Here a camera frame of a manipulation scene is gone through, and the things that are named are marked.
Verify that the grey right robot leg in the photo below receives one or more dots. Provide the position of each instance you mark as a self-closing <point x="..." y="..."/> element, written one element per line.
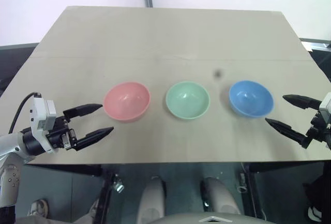
<point x="219" y="198"/>

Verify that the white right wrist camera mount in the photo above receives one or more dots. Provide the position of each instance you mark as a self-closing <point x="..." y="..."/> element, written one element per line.
<point x="325" y="110"/>

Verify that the dark grey equipment frame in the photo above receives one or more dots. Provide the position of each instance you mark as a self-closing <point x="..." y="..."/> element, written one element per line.
<point x="319" y="53"/>

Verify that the grey white shoe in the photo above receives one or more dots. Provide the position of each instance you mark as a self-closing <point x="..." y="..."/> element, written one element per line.
<point x="38" y="207"/>

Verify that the black table leg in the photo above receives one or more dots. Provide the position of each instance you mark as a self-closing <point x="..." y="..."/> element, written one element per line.
<point x="252" y="190"/>
<point x="106" y="187"/>

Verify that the green plastic bowl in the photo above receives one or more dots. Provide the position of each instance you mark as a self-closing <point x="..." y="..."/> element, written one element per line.
<point x="187" y="99"/>

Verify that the blue plastic bowl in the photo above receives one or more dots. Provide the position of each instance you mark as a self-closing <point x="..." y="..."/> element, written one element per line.
<point x="250" y="98"/>

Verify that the black white shoe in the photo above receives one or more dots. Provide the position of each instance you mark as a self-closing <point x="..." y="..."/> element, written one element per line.
<point x="315" y="213"/>

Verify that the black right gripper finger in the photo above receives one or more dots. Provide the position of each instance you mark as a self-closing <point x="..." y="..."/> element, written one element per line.
<point x="287" y="129"/>
<point x="301" y="101"/>

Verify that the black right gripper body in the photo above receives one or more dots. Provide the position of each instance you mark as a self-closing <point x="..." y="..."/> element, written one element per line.
<point x="319" y="132"/>

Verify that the grey robot leg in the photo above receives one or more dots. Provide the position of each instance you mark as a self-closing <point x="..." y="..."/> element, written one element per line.
<point x="151" y="200"/>
<point x="219" y="198"/>

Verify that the grey left robot leg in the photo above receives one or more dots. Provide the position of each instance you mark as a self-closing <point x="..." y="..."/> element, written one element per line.
<point x="151" y="200"/>

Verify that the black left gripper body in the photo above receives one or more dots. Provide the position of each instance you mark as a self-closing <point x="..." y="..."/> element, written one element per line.
<point x="59" y="136"/>

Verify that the grey robot torso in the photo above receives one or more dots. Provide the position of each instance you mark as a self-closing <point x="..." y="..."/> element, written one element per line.
<point x="207" y="218"/>

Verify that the dark furniture piece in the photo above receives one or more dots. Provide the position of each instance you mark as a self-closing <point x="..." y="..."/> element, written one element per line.
<point x="15" y="61"/>

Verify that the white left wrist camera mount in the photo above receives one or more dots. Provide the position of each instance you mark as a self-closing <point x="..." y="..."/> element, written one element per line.
<point x="38" y="116"/>

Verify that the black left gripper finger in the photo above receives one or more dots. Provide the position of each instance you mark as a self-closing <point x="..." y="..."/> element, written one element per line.
<point x="82" y="108"/>
<point x="94" y="136"/>

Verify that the red plastic bowl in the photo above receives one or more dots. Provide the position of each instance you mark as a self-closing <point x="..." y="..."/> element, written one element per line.
<point x="126" y="101"/>

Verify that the caster wheel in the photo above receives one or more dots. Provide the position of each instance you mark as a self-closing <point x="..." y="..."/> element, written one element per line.
<point x="119" y="185"/>

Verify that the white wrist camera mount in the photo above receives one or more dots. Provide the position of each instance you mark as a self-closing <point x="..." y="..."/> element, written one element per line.
<point x="325" y="110"/>
<point x="38" y="116"/>

